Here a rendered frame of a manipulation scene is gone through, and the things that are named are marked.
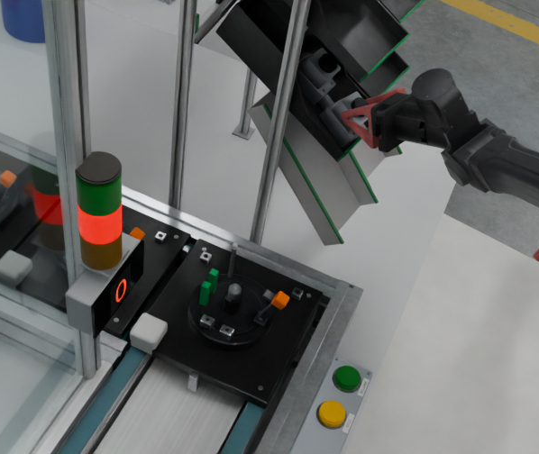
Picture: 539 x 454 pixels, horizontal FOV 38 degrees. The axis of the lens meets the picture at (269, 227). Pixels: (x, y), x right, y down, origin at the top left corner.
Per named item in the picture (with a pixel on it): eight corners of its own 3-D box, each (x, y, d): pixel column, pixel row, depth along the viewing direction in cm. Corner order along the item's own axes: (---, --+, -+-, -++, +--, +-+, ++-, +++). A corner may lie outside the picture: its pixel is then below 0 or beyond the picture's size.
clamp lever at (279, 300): (269, 315, 127) (290, 296, 121) (263, 325, 125) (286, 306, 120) (251, 303, 126) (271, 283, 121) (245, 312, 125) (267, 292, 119)
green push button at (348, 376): (360, 377, 127) (364, 371, 125) (352, 397, 124) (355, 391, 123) (338, 367, 127) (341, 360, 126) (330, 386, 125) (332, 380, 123)
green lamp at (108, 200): (130, 195, 91) (130, 165, 87) (106, 222, 88) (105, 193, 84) (92, 178, 92) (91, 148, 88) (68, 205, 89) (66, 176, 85)
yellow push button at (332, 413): (346, 413, 122) (349, 406, 121) (337, 433, 120) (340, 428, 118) (323, 402, 123) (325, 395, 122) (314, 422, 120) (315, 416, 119)
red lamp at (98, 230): (130, 222, 95) (130, 195, 91) (107, 250, 91) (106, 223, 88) (94, 206, 96) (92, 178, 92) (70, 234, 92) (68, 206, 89)
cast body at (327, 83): (327, 93, 129) (351, 69, 123) (313, 105, 126) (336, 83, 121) (292, 55, 128) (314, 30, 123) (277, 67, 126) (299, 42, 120)
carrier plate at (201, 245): (321, 298, 136) (324, 291, 135) (265, 410, 121) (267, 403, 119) (198, 244, 140) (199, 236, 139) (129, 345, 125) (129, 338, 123)
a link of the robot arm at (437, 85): (467, 192, 107) (517, 153, 107) (443, 139, 99) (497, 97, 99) (418, 147, 116) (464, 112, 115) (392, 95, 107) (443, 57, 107)
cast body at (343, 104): (357, 137, 128) (382, 116, 123) (341, 148, 126) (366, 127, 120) (327, 95, 129) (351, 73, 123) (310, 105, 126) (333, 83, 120)
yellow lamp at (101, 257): (130, 249, 98) (130, 223, 95) (108, 276, 95) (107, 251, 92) (95, 233, 99) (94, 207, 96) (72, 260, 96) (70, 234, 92)
